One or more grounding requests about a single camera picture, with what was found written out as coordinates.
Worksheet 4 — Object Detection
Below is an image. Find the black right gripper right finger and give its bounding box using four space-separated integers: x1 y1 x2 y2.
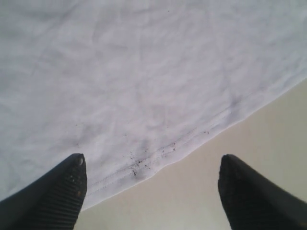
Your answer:
218 154 307 230

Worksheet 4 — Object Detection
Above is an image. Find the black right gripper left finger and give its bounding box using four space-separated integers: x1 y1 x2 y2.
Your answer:
0 153 87 230

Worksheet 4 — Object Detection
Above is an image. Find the white t-shirt red lettering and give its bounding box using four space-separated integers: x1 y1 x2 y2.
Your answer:
0 0 307 209

